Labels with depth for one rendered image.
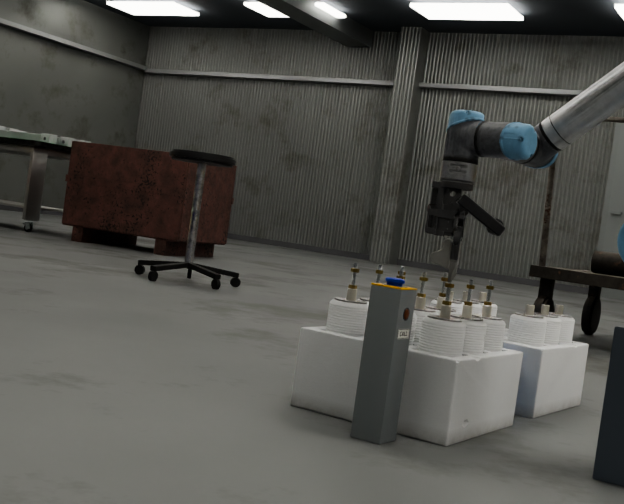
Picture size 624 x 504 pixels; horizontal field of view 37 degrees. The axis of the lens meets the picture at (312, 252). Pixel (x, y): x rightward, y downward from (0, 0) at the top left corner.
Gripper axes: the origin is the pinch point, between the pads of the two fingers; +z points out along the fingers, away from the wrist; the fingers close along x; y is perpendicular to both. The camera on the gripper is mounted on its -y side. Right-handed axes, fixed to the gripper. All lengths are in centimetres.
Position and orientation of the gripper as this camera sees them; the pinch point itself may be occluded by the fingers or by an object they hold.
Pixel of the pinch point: (453, 276)
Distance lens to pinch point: 202.9
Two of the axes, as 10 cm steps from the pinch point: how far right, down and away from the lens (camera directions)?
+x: -2.1, 0.0, -9.8
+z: -1.4, 9.9, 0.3
